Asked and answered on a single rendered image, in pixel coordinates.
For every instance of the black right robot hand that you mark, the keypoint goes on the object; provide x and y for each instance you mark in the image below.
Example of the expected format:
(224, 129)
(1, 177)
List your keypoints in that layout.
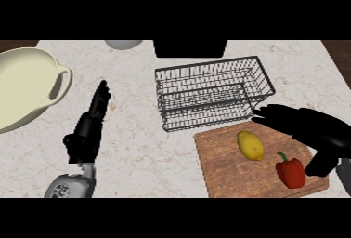
(309, 127)

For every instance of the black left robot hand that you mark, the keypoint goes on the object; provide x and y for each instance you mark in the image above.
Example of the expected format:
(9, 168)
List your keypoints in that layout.
(85, 130)

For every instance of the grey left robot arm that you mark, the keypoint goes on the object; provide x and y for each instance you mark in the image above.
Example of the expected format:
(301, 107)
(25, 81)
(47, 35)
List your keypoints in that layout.
(69, 186)

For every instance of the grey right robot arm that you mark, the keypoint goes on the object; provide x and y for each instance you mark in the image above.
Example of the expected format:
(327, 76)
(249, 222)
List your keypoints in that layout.
(343, 176)

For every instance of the yellow lemon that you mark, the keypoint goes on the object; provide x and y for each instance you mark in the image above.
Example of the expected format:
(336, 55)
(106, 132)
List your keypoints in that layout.
(249, 145)

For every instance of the brown wooden cutting board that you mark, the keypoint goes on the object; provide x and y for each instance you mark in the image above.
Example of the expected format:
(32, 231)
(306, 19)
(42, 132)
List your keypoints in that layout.
(237, 173)

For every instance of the red bell pepper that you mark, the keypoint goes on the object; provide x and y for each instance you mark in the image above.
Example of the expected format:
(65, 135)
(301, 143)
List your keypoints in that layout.
(290, 173)

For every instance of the grey round object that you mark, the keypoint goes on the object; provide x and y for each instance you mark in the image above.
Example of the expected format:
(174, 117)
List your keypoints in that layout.
(122, 44)

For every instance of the black appliance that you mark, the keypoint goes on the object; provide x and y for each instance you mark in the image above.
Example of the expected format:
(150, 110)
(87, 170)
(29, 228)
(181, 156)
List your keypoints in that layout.
(188, 48)

